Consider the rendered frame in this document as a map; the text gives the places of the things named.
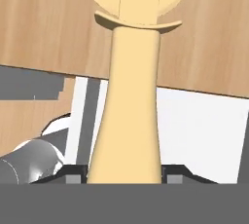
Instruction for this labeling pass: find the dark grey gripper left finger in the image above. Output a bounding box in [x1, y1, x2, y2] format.
[30, 165, 89, 185]

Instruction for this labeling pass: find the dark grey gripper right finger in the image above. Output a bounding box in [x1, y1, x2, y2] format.
[160, 165, 219, 185]

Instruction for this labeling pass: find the tan wooden pizza cutter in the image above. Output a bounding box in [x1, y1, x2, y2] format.
[77, 0, 196, 185]

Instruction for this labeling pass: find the white drawer front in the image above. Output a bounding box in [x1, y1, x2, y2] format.
[63, 76, 249, 185]

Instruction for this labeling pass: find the grey bar drawer handle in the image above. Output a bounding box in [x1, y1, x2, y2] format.
[75, 77, 102, 168]

